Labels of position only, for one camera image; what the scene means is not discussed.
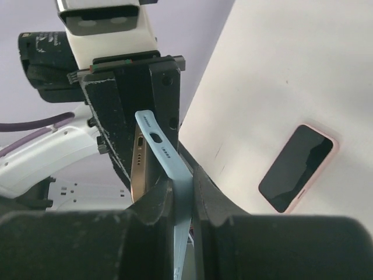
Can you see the light blue phone case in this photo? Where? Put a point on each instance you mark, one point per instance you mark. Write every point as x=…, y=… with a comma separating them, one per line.
x=182, y=179

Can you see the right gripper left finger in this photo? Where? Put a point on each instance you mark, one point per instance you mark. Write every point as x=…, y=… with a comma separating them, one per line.
x=135, y=243

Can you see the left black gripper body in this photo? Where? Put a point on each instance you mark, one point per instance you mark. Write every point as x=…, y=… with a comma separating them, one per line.
x=47, y=60

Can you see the phone in pink case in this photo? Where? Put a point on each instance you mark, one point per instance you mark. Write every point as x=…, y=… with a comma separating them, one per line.
x=296, y=167

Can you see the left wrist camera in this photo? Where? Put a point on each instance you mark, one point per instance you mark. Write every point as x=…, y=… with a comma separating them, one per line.
x=99, y=29

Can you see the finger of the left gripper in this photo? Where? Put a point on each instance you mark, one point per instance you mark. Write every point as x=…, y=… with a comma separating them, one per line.
x=165, y=78
x=114, y=97

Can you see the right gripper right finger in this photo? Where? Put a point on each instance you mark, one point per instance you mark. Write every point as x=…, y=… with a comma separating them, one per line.
x=233, y=244

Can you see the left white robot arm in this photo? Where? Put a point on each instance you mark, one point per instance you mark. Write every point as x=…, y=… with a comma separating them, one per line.
x=57, y=142

